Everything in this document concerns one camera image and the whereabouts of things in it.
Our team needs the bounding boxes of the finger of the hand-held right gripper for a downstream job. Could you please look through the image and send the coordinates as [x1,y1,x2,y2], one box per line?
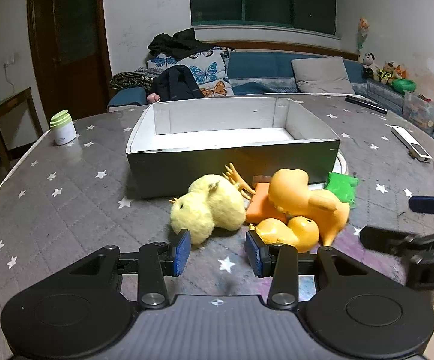
[408,194,434,217]
[359,226,420,259]

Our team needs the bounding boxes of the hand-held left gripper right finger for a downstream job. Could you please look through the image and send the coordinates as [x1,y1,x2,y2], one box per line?
[244,230,367,310]

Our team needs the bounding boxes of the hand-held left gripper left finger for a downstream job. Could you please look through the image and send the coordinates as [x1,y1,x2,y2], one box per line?
[67,229,192,307]

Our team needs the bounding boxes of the small yellow rubber duck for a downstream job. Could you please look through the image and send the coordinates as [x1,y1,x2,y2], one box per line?
[249,217,298,250]
[288,215,320,253]

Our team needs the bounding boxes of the orange sponge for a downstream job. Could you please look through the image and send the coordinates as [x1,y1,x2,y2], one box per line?
[246,175,288,224]

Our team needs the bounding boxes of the yellow plush chick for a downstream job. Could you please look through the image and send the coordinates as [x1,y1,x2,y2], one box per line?
[170,163,256,244]

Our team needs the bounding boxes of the green squishy toy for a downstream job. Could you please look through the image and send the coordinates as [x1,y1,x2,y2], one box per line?
[325,172,359,211]

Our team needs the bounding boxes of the large orange rubber duck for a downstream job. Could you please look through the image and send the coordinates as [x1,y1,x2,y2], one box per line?
[267,169,350,246]

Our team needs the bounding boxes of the grey cardboard box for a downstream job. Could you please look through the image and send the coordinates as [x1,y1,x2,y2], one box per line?
[126,97,341,199]

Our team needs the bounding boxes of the white remote control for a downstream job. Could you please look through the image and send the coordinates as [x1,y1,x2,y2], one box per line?
[391,125,433,163]

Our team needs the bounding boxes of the clear storage box with toys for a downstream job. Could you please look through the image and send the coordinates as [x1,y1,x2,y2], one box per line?
[402,92,434,133]

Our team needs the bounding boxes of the black remote control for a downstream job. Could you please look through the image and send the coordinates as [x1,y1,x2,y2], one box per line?
[345,95,389,115]

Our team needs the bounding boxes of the grey star-printed tablecloth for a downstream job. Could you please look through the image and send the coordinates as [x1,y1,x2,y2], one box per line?
[0,94,434,360]

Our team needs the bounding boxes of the brown plush toy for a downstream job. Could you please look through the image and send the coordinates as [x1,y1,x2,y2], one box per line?
[379,62,396,85]

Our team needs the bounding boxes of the panda plush toy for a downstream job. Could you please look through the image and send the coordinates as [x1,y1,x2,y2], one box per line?
[362,52,379,79]

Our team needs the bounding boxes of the grey pillow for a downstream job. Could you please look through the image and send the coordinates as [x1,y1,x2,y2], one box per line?
[291,57,356,94]

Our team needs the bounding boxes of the white jar with green lid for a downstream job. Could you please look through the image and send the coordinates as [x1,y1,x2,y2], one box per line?
[49,109,77,146]

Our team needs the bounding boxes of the black jacket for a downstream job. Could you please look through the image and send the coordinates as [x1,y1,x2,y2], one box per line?
[148,65,202,102]

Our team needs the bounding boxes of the striped dark cloth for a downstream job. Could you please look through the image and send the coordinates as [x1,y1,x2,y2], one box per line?
[110,69,154,91]

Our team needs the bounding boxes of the butterfly print pillow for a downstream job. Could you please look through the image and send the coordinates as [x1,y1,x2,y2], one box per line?
[147,47,234,98]

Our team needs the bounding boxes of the blue sofa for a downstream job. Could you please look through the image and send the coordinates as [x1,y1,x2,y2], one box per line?
[107,49,405,111]

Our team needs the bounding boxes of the black clothes pile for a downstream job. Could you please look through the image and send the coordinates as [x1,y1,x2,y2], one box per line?
[147,28,214,61]

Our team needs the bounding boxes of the brown wooden table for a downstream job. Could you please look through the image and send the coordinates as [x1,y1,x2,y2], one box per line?
[0,87,43,201]

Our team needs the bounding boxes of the brown wooden door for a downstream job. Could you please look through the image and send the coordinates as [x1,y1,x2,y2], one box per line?
[27,0,112,121]

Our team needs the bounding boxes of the dark window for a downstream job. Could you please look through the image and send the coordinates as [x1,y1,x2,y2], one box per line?
[188,0,337,36]

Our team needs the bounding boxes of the hanging wall doll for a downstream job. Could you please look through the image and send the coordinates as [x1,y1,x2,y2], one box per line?
[357,17,370,51]

